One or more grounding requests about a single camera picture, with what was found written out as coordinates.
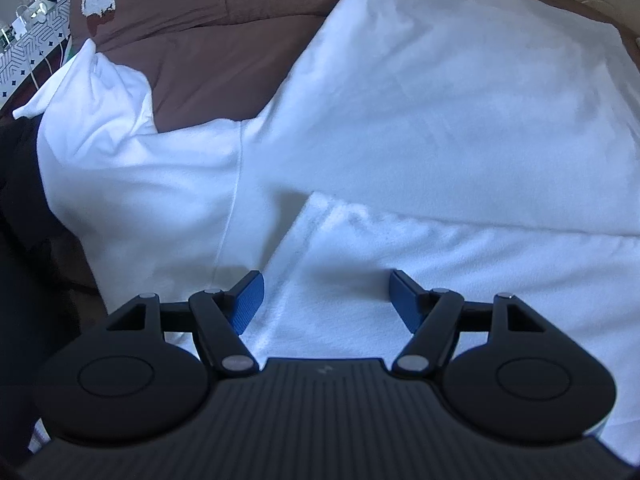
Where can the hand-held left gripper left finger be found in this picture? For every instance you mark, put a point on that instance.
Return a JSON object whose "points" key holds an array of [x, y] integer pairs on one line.
{"points": [[250, 300]]}

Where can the large white towel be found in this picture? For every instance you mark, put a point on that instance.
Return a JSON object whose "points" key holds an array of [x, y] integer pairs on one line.
{"points": [[400, 125]]}

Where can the brown bed sheet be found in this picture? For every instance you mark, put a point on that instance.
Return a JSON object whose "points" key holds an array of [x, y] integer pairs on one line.
{"points": [[215, 80]]}

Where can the brown pillow with white embroidery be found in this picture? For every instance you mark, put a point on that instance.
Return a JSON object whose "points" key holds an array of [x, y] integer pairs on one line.
{"points": [[165, 0]]}

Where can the dark cloth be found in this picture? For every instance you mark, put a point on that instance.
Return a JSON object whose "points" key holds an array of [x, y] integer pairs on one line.
{"points": [[25, 220]]}

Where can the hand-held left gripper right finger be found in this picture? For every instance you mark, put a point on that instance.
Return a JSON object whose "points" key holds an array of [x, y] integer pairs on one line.
{"points": [[402, 301]]}

